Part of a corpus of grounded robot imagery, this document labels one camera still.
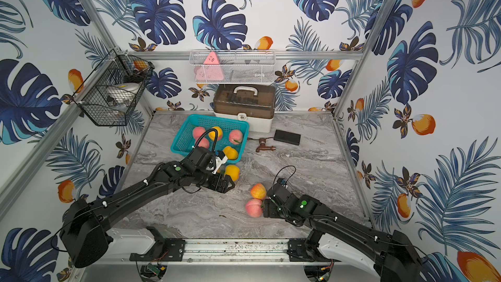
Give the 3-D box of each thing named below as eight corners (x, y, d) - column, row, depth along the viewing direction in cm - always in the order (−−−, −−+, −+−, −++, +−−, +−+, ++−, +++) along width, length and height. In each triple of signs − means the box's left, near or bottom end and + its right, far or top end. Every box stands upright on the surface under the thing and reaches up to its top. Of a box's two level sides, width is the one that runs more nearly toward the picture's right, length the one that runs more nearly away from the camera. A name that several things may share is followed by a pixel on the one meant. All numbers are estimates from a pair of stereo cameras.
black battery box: (273, 140, 110) (273, 137, 108) (275, 131, 114) (275, 129, 112) (298, 146, 108) (299, 143, 106) (300, 137, 111) (301, 134, 109)
